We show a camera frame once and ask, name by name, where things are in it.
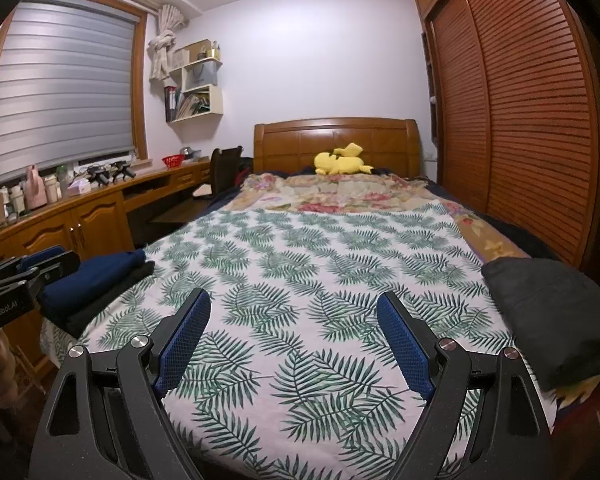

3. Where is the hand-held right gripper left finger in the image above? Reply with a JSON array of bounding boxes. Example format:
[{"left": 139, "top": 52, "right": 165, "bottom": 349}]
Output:
[{"left": 27, "top": 287, "right": 213, "bottom": 480}]

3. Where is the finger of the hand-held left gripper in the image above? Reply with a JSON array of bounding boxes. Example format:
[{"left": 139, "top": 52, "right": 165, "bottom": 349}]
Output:
[
  {"left": 0, "top": 245, "right": 67, "bottom": 281},
  {"left": 0, "top": 251, "right": 82, "bottom": 293}
]

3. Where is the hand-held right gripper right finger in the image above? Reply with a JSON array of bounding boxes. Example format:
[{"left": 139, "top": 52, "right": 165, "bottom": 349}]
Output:
[{"left": 376, "top": 291, "right": 556, "bottom": 480}]

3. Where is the black jacket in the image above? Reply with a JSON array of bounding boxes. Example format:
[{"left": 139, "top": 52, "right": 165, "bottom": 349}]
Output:
[{"left": 481, "top": 257, "right": 600, "bottom": 392}]

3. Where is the person's left hand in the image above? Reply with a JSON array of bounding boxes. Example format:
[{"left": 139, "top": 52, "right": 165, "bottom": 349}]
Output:
[{"left": 0, "top": 330, "right": 26, "bottom": 413}]

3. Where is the folded navy garment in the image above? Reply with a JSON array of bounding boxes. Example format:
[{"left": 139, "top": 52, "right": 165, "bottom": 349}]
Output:
[{"left": 37, "top": 248, "right": 147, "bottom": 320}]

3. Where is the wooden desk cabinet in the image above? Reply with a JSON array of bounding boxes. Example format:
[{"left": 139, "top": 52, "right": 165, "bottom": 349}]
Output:
[{"left": 0, "top": 160, "right": 213, "bottom": 396}]

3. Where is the pink bottle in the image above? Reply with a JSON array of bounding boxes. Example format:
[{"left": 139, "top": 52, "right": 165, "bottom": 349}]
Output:
[{"left": 25, "top": 165, "right": 46, "bottom": 208}]

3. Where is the folded black garment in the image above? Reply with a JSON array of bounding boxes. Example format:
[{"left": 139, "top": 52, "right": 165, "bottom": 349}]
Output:
[{"left": 65, "top": 260, "right": 156, "bottom": 339}]

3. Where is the leaf print blanket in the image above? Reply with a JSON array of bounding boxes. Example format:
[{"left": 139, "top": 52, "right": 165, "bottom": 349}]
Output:
[{"left": 40, "top": 202, "right": 541, "bottom": 480}]

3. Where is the grey window blind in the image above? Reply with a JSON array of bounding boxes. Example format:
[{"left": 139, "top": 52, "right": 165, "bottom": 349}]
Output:
[{"left": 0, "top": 0, "right": 137, "bottom": 183}]

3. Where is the floral quilt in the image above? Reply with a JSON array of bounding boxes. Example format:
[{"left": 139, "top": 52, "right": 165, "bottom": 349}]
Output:
[{"left": 240, "top": 172, "right": 600, "bottom": 411}]

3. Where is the dark chair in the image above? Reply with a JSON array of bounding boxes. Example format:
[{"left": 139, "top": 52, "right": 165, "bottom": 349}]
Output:
[{"left": 207, "top": 146, "right": 244, "bottom": 201}]

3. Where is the yellow plush toy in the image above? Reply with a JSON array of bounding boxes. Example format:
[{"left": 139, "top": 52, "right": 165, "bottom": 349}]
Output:
[{"left": 314, "top": 143, "right": 373, "bottom": 177}]

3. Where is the stack of books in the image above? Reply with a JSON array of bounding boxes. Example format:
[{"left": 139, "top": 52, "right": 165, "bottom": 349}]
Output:
[{"left": 177, "top": 89, "right": 212, "bottom": 118}]

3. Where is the wooden bed headboard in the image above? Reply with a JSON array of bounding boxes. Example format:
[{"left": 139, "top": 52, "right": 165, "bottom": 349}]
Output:
[{"left": 253, "top": 118, "right": 423, "bottom": 181}]

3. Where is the tied beige curtain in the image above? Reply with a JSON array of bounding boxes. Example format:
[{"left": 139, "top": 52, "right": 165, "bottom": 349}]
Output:
[{"left": 148, "top": 4, "right": 188, "bottom": 82}]

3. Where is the grey paper bag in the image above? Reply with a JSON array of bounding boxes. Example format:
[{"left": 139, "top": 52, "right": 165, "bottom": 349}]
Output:
[{"left": 184, "top": 60, "right": 218, "bottom": 88}]

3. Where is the wooden louvered wardrobe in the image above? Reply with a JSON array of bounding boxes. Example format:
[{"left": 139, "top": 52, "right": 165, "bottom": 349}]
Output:
[{"left": 412, "top": 0, "right": 600, "bottom": 273}]

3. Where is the wooden window frame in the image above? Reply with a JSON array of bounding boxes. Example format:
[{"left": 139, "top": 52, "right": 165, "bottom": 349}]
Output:
[{"left": 0, "top": 0, "right": 151, "bottom": 196}]

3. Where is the white wall shelf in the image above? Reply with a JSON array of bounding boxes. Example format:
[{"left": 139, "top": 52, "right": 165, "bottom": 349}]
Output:
[{"left": 165, "top": 39, "right": 224, "bottom": 123}]

